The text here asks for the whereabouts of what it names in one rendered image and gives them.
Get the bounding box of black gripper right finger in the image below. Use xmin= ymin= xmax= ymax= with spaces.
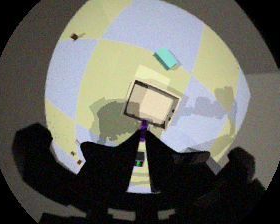
xmin=145 ymin=129 xmax=211 ymax=193

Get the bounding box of small turquoise block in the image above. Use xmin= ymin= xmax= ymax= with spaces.
xmin=155 ymin=47 xmax=177 ymax=69

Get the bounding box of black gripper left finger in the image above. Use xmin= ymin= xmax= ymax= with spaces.
xmin=80 ymin=129 xmax=141 ymax=192

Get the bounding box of small brown block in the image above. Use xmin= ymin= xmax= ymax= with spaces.
xmin=69 ymin=34 xmax=77 ymax=40

